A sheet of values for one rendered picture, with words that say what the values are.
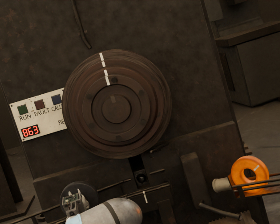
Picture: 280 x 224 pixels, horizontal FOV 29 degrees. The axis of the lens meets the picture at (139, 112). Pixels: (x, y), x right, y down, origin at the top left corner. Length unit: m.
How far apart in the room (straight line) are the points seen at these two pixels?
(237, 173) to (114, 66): 0.67
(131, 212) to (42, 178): 1.00
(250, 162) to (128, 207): 0.78
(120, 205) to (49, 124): 0.97
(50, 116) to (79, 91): 0.25
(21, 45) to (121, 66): 0.49
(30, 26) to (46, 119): 0.42
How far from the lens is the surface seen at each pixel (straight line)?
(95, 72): 2.23
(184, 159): 2.35
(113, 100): 2.18
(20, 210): 5.22
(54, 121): 2.45
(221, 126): 2.44
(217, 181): 2.31
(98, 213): 1.55
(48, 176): 2.51
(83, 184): 2.12
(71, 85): 2.28
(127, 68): 2.23
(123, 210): 1.55
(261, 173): 2.21
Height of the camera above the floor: 1.46
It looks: 10 degrees down
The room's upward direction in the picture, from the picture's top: 17 degrees counter-clockwise
